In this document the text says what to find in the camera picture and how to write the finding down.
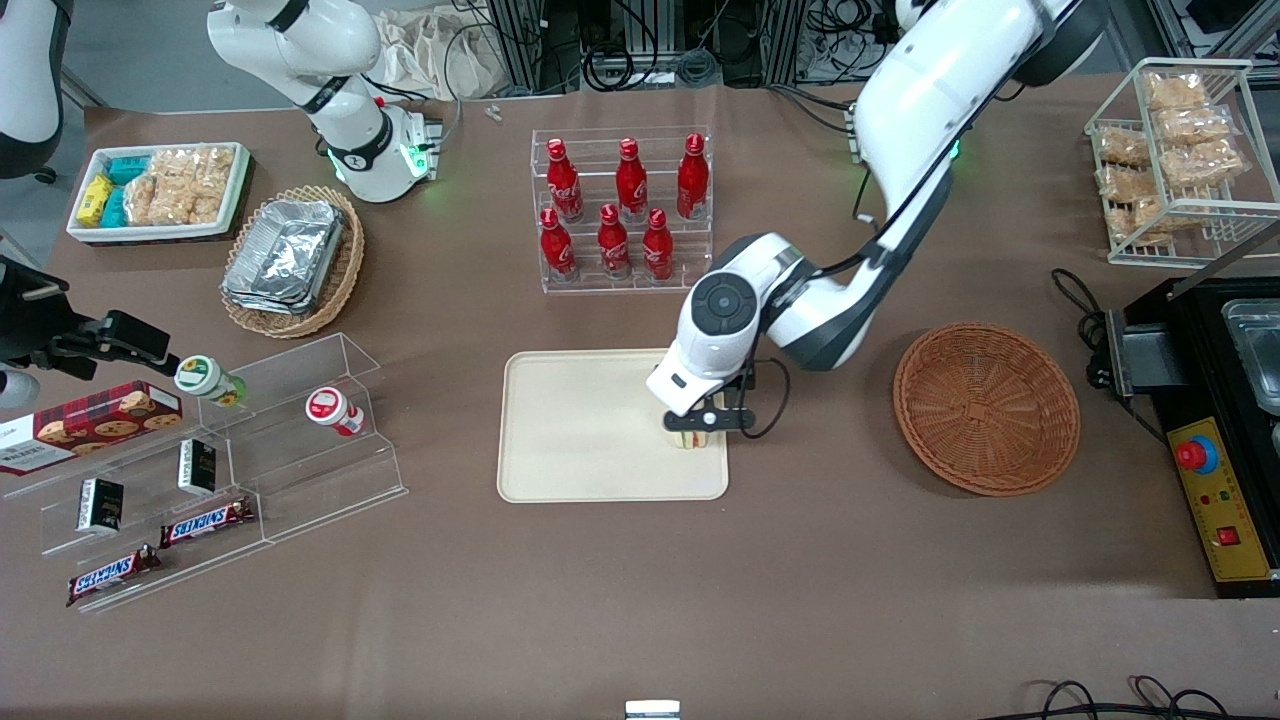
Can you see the small black box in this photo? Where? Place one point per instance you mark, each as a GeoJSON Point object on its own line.
{"type": "Point", "coordinates": [101, 504]}
{"type": "Point", "coordinates": [197, 466]}

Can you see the green lid white cup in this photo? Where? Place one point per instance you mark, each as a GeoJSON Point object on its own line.
{"type": "Point", "coordinates": [205, 379]}

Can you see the bagged fried snack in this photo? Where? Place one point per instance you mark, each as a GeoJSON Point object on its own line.
{"type": "Point", "coordinates": [1203, 163]}
{"type": "Point", "coordinates": [1175, 90]}
{"type": "Point", "coordinates": [1138, 218]}
{"type": "Point", "coordinates": [1122, 146]}
{"type": "Point", "coordinates": [1130, 183]}
{"type": "Point", "coordinates": [1192, 126]}

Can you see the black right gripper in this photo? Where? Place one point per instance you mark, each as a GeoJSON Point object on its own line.
{"type": "Point", "coordinates": [28, 327]}

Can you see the red cola bottle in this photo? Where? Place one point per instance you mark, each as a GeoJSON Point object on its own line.
{"type": "Point", "coordinates": [630, 185]}
{"type": "Point", "coordinates": [657, 248]}
{"type": "Point", "coordinates": [563, 185]}
{"type": "Point", "coordinates": [613, 245]}
{"type": "Point", "coordinates": [556, 248]}
{"type": "Point", "coordinates": [692, 180]}

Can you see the light wicker basket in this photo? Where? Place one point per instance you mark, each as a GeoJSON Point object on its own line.
{"type": "Point", "coordinates": [345, 265]}

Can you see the teal snack packet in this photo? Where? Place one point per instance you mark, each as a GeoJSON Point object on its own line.
{"type": "Point", "coordinates": [128, 169]}
{"type": "Point", "coordinates": [114, 208]}

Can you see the beige cloth bag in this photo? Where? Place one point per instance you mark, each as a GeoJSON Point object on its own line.
{"type": "Point", "coordinates": [440, 50]}

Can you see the red cookie box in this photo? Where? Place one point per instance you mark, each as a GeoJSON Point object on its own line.
{"type": "Point", "coordinates": [90, 425]}

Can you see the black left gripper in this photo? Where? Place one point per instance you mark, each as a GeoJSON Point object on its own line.
{"type": "Point", "coordinates": [732, 396]}

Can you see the clear acrylic bottle rack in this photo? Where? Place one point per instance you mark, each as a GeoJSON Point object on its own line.
{"type": "Point", "coordinates": [690, 240]}

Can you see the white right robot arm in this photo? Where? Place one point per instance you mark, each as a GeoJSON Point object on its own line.
{"type": "Point", "coordinates": [330, 70]}

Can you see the brown wicker basket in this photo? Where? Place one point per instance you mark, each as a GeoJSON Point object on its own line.
{"type": "Point", "coordinates": [985, 408]}

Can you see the beige plastic tray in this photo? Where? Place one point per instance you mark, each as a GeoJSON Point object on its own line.
{"type": "Point", "coordinates": [580, 424]}

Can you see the small white block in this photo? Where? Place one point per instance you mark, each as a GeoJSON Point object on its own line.
{"type": "Point", "coordinates": [652, 710]}

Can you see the yellow emergency stop box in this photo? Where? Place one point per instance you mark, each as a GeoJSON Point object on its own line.
{"type": "Point", "coordinates": [1222, 500]}

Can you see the Snickers chocolate bar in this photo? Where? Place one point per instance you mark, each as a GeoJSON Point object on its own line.
{"type": "Point", "coordinates": [205, 521]}
{"type": "Point", "coordinates": [110, 574]}

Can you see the yellow snack packet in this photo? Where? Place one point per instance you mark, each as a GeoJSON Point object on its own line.
{"type": "Point", "coordinates": [94, 200]}

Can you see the white rectangular snack tray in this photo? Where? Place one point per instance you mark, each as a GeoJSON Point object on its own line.
{"type": "Point", "coordinates": [90, 232]}

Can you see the red lid white cup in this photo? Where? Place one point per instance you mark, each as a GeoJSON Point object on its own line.
{"type": "Point", "coordinates": [332, 409]}

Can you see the clear acrylic stepped shelf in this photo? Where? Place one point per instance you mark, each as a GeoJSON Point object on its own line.
{"type": "Point", "coordinates": [300, 460]}

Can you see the steel pan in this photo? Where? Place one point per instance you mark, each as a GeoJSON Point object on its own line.
{"type": "Point", "coordinates": [1258, 350]}

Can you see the clear bag of rice crackers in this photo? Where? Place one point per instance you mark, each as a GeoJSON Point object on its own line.
{"type": "Point", "coordinates": [157, 190]}
{"type": "Point", "coordinates": [210, 185]}

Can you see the aluminium frame rack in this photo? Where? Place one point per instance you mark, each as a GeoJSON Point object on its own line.
{"type": "Point", "coordinates": [640, 40]}

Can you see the black counter appliance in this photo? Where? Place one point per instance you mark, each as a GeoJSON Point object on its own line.
{"type": "Point", "coordinates": [1210, 340]}

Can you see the sandwich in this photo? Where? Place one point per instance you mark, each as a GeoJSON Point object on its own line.
{"type": "Point", "coordinates": [694, 438]}

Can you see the stacked aluminium foil trays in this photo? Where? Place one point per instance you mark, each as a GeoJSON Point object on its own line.
{"type": "Point", "coordinates": [285, 255]}

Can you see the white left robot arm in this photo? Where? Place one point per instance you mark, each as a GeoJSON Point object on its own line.
{"type": "Point", "coordinates": [900, 130]}

